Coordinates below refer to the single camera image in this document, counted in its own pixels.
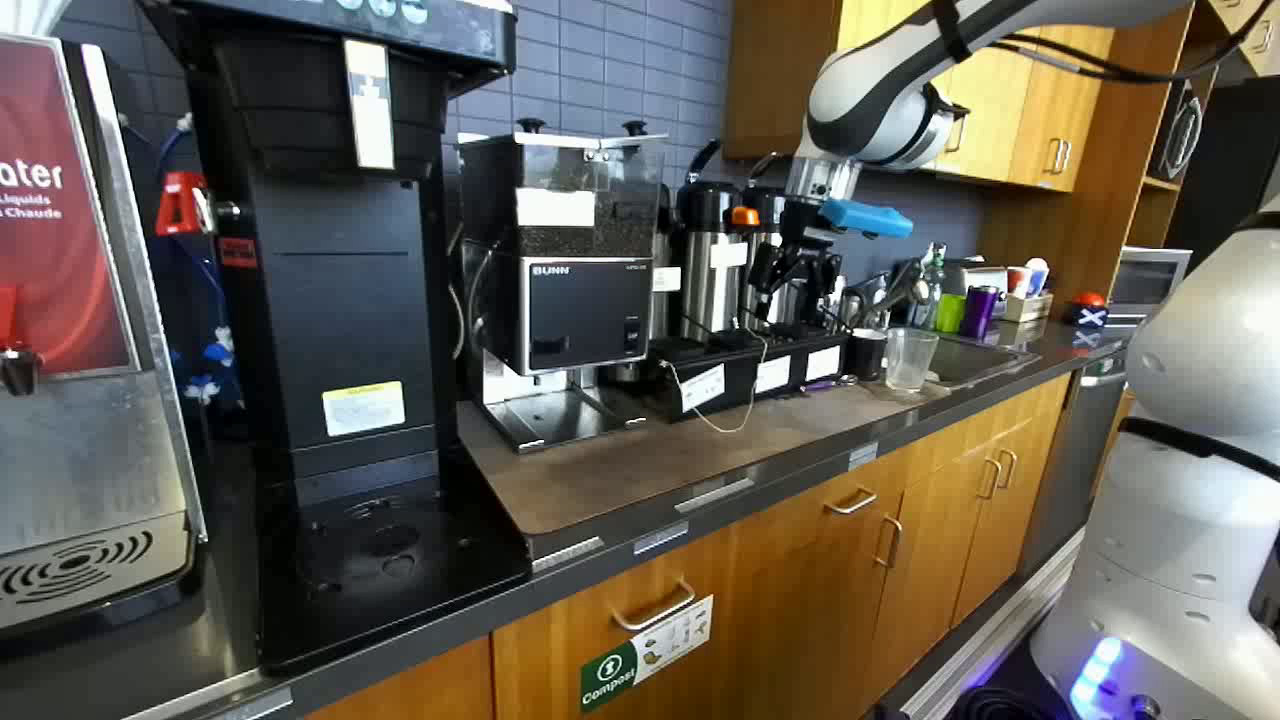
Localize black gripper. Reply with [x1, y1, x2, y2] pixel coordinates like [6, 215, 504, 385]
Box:
[747, 195, 848, 330]

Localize metal hopper lid with knob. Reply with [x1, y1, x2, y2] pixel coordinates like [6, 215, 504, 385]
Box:
[572, 116, 671, 153]
[455, 116, 577, 153]

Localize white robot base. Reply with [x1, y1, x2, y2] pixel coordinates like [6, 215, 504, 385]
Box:
[1027, 195, 1280, 720]

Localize black coffee airpot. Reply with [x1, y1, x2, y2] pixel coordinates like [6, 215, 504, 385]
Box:
[745, 185, 851, 340]

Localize white tray label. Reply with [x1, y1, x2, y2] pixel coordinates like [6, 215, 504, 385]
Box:
[799, 340, 848, 387]
[747, 351, 797, 402]
[676, 359, 733, 415]

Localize stainless steel airpot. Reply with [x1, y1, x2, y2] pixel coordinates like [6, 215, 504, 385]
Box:
[671, 177, 761, 345]

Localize black airpot base tray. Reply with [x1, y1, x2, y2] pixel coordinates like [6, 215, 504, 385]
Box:
[636, 323, 851, 426]

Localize black cup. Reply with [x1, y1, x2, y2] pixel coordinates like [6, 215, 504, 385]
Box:
[843, 323, 891, 385]

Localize clear bottle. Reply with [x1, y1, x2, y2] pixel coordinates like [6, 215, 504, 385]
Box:
[909, 239, 952, 332]

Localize clear plastic cup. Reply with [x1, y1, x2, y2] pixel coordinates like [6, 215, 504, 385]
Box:
[879, 323, 942, 403]

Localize green cup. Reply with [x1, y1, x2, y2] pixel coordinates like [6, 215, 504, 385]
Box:
[929, 294, 969, 340]

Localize purple cup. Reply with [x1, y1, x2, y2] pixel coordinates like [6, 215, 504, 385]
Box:
[962, 284, 1003, 345]

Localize clear coffee bean bin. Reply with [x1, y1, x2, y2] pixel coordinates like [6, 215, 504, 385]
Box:
[448, 116, 671, 455]

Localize white condiment containers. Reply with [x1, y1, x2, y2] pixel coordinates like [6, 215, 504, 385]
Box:
[997, 257, 1059, 330]

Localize white hopper label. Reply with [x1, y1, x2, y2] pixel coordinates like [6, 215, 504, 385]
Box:
[510, 185, 601, 232]

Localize red and blue small object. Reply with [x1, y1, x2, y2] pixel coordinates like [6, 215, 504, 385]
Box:
[1069, 290, 1111, 332]

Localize wooden base cabinet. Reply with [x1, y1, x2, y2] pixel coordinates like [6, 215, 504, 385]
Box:
[305, 371, 1079, 720]

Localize small grey screen appliance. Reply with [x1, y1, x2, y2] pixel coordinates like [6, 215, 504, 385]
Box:
[1107, 246, 1195, 323]

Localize green and white sticker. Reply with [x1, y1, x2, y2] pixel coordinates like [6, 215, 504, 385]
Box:
[577, 592, 720, 712]

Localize white brewer side label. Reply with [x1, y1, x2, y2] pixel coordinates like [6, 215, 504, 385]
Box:
[317, 380, 408, 439]

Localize tall black coffee brewer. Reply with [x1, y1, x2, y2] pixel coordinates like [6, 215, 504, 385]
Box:
[136, 0, 531, 673]

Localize tall white brewer label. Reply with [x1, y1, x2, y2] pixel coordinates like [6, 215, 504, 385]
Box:
[339, 37, 400, 177]

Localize blue water valve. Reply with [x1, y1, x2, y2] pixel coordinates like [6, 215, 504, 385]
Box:
[184, 323, 247, 410]

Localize red lever tag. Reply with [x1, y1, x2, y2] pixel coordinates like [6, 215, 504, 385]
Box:
[148, 169, 218, 246]

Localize red water dispenser machine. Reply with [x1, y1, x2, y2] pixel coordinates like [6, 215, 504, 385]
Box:
[0, 31, 212, 640]

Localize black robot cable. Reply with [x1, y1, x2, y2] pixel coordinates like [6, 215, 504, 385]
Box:
[922, 0, 1280, 91]

